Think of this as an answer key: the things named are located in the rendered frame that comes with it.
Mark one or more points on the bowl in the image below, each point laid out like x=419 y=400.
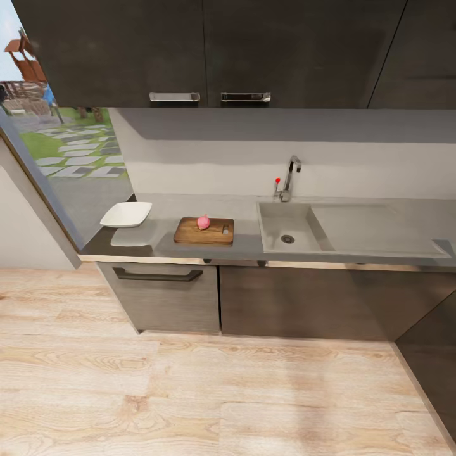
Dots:
x=127 y=215

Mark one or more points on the vidalia onion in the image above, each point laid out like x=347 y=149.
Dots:
x=203 y=222

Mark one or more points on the cabinet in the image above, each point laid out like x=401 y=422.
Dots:
x=419 y=71
x=303 y=54

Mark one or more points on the cutting board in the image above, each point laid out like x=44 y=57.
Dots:
x=189 y=232

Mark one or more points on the dishwasher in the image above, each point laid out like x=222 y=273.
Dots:
x=167 y=296

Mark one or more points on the drop in sink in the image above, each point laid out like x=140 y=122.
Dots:
x=339 y=228

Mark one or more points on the fixed window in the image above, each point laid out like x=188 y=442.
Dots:
x=70 y=155

